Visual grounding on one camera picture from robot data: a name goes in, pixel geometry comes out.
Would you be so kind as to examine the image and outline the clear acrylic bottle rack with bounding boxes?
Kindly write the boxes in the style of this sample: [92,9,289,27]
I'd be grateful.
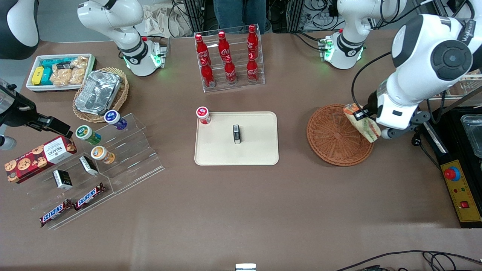
[194,24,266,93]

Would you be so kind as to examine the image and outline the clear acrylic stepped stand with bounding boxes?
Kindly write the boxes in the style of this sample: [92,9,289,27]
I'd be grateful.
[28,113,165,231]

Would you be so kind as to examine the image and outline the person legs blue jeans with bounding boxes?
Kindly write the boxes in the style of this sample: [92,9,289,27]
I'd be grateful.
[213,0,267,33]

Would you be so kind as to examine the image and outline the black appliance housing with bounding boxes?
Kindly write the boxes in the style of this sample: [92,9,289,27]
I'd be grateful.
[420,107,482,228]

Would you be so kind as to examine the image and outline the beige plastic tray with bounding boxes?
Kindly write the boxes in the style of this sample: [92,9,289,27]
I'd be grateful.
[194,111,279,166]

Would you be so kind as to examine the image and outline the yellow emergency stop box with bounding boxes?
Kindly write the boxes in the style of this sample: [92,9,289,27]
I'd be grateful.
[440,160,482,223]

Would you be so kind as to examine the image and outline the red Coca-Cola bottle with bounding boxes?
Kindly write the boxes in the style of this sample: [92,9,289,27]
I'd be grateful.
[247,25,259,57]
[195,33,211,65]
[224,55,238,85]
[247,53,259,83]
[200,58,216,88]
[218,31,231,61]

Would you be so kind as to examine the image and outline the brown round wicker basket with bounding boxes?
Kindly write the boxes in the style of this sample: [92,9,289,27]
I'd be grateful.
[306,104,375,167]

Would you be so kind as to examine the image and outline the triangular sandwich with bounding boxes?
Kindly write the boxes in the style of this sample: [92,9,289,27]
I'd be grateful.
[343,104,381,143]

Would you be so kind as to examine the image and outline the orange lid small cup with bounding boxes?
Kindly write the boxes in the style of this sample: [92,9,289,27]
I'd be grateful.
[91,146,115,164]

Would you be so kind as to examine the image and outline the Snickers bar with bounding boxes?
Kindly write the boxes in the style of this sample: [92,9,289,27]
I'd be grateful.
[74,183,106,211]
[40,199,73,227]

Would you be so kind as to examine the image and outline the green lid small cup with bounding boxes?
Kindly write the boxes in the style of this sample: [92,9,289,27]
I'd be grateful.
[75,125,101,146]

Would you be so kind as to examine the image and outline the red lid small cup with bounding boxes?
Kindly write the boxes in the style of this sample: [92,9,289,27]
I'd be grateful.
[196,107,211,125]

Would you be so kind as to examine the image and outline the purple lid small cup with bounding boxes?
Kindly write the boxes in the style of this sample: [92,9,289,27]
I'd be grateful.
[104,110,128,131]

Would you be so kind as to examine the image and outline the looped black floor cable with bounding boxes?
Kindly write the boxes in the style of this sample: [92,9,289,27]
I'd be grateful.
[422,252,462,271]

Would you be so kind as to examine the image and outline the red Walkers cookie box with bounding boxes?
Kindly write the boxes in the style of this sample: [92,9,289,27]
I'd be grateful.
[5,135,77,184]

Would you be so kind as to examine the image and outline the stainless steel pan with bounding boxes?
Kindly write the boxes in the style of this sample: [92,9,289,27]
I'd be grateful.
[460,114,482,158]

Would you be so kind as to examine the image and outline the long black floor cable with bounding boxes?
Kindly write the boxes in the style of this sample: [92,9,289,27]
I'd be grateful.
[335,250,482,271]

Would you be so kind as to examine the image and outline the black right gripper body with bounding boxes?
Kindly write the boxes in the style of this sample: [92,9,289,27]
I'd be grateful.
[0,85,37,128]

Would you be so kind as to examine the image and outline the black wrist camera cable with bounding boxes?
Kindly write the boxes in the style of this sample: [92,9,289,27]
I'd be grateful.
[351,52,393,111]

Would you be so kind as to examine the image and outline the white plastic crate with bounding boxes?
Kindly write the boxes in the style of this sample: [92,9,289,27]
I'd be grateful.
[26,53,97,93]

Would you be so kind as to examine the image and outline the yellow small box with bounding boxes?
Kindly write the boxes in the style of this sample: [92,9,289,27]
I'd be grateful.
[31,66,45,86]

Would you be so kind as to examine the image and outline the clear bag of crackers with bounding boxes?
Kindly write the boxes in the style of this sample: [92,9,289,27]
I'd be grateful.
[50,68,73,87]
[70,56,89,85]

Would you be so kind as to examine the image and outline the black metal frame rack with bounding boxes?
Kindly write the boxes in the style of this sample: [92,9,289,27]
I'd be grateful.
[171,0,215,34]

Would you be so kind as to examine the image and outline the aluminium foil tray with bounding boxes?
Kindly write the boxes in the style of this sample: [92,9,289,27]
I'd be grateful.
[75,70,122,115]

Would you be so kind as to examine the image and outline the light wicker basket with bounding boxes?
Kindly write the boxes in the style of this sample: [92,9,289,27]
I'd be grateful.
[73,67,130,123]

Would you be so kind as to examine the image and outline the crumpled beige bag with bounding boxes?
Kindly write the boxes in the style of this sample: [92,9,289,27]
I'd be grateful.
[142,3,193,38]

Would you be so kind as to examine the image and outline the black left wrist camera bracket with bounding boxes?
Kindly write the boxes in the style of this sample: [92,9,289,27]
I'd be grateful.
[381,111,430,140]

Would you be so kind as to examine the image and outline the right wrist camera bracket knob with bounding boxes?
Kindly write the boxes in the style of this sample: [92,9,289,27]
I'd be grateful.
[0,135,17,151]

